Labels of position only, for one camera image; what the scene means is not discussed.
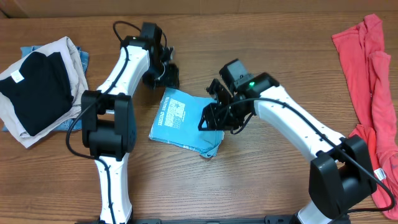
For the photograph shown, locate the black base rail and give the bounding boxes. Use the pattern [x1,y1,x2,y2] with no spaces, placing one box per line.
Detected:
[74,214,352,224]

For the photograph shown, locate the folded beige garment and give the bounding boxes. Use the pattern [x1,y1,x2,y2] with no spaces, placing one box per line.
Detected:
[1,36,88,148]

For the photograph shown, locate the red t-shirt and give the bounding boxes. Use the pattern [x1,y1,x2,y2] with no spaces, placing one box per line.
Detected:
[331,13,398,220]

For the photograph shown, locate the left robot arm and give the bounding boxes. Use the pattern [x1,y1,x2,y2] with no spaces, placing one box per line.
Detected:
[80,22,180,223]

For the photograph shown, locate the folded black t-shirt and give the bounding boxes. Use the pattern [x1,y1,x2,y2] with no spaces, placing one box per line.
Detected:
[1,52,74,136]

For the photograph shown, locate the light blue printed t-shirt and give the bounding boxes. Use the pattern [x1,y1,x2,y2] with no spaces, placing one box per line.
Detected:
[149,88,224,158]

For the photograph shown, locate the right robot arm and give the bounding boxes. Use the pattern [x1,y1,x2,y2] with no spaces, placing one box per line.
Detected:
[198,59,377,223]

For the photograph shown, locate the folded blue jeans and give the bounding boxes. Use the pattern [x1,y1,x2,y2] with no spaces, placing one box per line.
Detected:
[3,51,90,131]

